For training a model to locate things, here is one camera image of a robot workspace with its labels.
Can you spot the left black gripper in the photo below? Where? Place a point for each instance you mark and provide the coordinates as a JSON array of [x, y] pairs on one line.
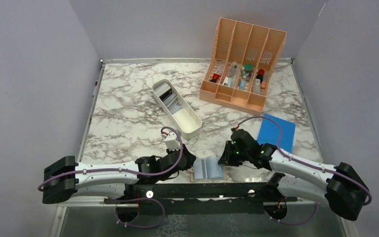
[[190, 158]]

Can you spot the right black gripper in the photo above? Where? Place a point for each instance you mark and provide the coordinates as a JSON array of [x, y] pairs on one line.
[[226, 158]]

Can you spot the silver credit card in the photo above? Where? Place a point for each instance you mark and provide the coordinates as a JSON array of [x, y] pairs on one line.
[[202, 170]]

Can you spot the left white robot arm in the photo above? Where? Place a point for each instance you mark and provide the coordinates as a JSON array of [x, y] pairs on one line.
[[67, 178]]

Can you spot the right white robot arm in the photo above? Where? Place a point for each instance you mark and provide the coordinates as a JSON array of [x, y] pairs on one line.
[[337, 186]]

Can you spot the stack of cards in tray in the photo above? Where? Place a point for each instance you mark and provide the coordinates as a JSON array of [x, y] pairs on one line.
[[168, 98]]

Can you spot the white oblong plastic tray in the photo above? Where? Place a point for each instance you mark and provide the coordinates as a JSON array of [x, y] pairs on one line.
[[186, 120]]

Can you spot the blue flat board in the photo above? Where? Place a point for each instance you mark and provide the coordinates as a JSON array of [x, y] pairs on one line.
[[269, 132]]

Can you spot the red capped black bottle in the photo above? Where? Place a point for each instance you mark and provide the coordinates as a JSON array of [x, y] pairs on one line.
[[215, 78]]

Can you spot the red capped bottle right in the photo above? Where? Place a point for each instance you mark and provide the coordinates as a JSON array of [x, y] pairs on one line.
[[260, 75]]

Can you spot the green capped bottle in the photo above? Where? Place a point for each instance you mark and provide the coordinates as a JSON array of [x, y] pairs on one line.
[[248, 68]]

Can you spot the peach plastic desk organizer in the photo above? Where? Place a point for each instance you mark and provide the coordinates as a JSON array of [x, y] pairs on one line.
[[238, 43]]

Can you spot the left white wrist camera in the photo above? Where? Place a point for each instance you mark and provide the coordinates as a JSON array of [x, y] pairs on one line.
[[172, 142]]

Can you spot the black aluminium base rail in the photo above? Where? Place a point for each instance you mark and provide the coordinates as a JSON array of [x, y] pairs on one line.
[[194, 198]]

